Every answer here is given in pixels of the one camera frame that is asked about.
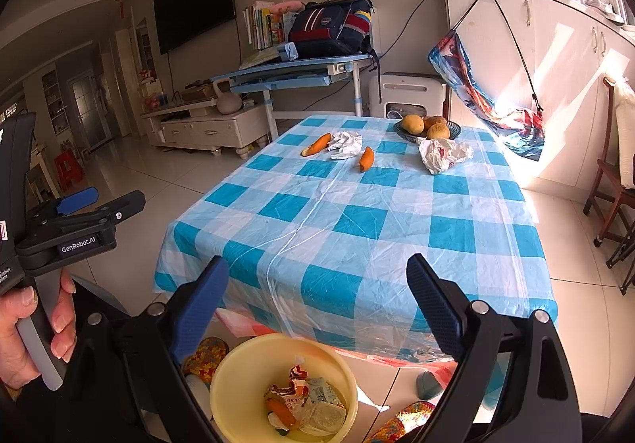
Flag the black folding chair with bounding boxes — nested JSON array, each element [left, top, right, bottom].
[[605, 225, 635, 295]]

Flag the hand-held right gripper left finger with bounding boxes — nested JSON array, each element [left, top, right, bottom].
[[64, 255, 230, 443]]

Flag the white glass-door shelf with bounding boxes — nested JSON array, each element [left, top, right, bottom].
[[130, 17, 156, 77]]

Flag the cream television cabinet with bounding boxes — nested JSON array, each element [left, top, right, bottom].
[[140, 98, 271, 160]]

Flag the white wall cabinet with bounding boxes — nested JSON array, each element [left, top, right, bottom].
[[439, 0, 635, 196]]

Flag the row of books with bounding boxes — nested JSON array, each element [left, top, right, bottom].
[[243, 1, 293, 51]]

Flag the crumpled white tissue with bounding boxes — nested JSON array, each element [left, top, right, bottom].
[[326, 130, 364, 160]]

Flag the white plastic bag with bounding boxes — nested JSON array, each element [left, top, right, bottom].
[[417, 136, 474, 175]]

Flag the yellow plastic basin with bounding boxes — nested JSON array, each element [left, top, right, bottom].
[[209, 333, 359, 443]]

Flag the blue checked tablecloth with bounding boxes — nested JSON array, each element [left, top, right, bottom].
[[153, 113, 559, 364]]

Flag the red snack bag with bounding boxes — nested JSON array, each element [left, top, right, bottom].
[[263, 364, 311, 411]]

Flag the person's left hand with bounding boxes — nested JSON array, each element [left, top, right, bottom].
[[0, 272, 79, 391]]

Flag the curved upright orange peel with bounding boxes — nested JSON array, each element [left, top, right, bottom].
[[300, 133, 332, 157]]

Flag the printed hanging bag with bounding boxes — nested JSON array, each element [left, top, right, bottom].
[[427, 0, 546, 162]]

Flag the wide orange peel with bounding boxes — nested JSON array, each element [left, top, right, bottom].
[[265, 397, 298, 429]]

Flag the dark striped backpack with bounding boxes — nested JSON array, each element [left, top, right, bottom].
[[288, 0, 380, 59]]

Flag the pink kettlebell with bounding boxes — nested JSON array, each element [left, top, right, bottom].
[[213, 79, 243, 115]]

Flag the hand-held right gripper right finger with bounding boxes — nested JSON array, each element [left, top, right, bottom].
[[406, 253, 583, 443]]

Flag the clear round plastic lid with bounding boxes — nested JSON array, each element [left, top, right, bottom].
[[298, 402, 348, 436]]

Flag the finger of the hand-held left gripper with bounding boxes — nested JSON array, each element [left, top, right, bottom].
[[30, 186, 100, 226], [15, 190, 146, 275]]

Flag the dark wooden chair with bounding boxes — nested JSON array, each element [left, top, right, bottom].
[[583, 75, 635, 245]]

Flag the brown box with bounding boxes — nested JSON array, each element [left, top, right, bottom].
[[179, 85, 219, 103]]

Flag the blue white study desk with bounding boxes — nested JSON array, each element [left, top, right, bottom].
[[211, 53, 378, 136]]

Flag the dark fruit bowl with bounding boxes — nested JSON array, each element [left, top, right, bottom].
[[393, 120, 462, 145]]

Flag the red checked under cloth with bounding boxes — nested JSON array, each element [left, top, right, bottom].
[[216, 307, 457, 367]]

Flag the grey-blue table foot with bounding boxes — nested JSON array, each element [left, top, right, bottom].
[[416, 370, 445, 401]]

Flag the colourful patterned slipper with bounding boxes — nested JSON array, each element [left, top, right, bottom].
[[364, 401, 437, 443], [183, 336, 230, 382]]

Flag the red plastic stool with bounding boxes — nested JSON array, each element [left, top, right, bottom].
[[54, 150, 83, 191]]

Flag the green white snack packet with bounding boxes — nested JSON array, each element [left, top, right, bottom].
[[305, 376, 348, 409]]

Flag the white pillow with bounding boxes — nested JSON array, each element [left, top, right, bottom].
[[614, 79, 635, 191]]

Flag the white air purifier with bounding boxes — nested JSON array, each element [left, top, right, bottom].
[[368, 71, 447, 119]]

